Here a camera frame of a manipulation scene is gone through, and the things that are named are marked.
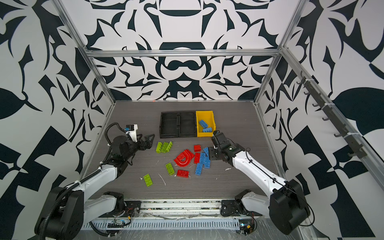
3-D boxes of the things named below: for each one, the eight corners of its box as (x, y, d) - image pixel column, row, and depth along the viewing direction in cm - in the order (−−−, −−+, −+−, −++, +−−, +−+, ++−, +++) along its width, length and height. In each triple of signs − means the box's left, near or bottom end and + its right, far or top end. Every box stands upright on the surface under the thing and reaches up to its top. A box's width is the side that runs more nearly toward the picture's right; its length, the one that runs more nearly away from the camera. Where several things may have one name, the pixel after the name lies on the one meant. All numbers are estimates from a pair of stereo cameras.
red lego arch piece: (174, 161, 92) (174, 159, 89) (186, 150, 96) (186, 148, 94) (182, 169, 89) (182, 167, 86) (194, 157, 93) (194, 155, 91)
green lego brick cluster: (155, 153, 95) (155, 151, 93) (157, 143, 99) (156, 141, 97) (171, 153, 95) (171, 151, 93) (172, 143, 99) (172, 141, 97)
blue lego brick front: (194, 174, 87) (194, 173, 85) (196, 164, 91) (196, 162, 90) (200, 176, 87) (201, 174, 85) (202, 165, 91) (202, 163, 89)
